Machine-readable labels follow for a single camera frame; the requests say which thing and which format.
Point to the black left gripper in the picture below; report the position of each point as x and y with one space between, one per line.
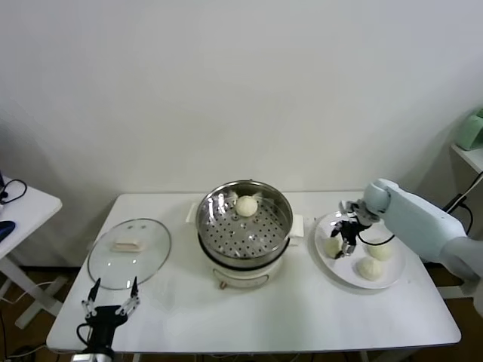
105 318

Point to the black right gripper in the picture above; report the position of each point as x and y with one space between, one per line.
352 230

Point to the white steamed baozi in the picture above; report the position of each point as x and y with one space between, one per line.
332 248
380 252
246 206
370 269

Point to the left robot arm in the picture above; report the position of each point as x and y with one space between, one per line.
105 356

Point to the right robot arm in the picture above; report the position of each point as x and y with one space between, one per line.
415 222

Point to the perforated steel steamer basket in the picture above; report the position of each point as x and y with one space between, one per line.
271 218

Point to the white round plate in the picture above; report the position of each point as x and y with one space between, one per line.
339 271

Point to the glass pot lid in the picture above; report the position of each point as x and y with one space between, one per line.
128 260

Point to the white electric cooking pot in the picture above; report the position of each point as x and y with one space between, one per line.
241 277

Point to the white side table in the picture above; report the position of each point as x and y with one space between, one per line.
34 211

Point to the dark blue mouse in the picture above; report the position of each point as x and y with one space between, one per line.
7 227

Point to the pale green appliance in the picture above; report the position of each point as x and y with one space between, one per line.
469 130

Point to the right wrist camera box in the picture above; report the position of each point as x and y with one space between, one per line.
347 206

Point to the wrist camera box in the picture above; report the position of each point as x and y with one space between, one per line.
347 206
85 357

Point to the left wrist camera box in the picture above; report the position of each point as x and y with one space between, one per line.
85 357

